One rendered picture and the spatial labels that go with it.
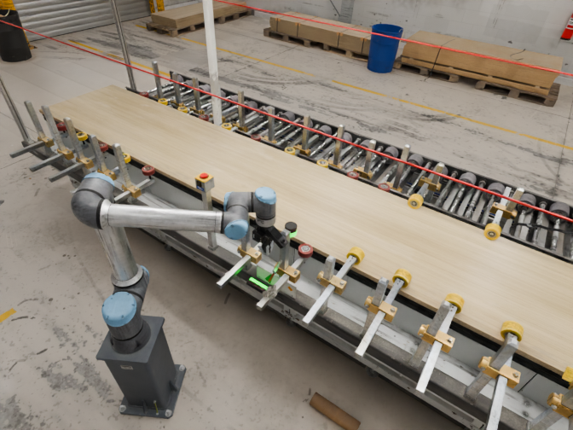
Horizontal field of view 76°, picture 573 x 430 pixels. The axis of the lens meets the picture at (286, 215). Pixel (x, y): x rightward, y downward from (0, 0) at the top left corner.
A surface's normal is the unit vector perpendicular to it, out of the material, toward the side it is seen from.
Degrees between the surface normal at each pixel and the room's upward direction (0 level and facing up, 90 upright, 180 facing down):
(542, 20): 90
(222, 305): 0
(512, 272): 0
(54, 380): 0
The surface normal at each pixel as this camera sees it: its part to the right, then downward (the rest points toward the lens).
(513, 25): -0.57, 0.52
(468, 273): 0.04, -0.76
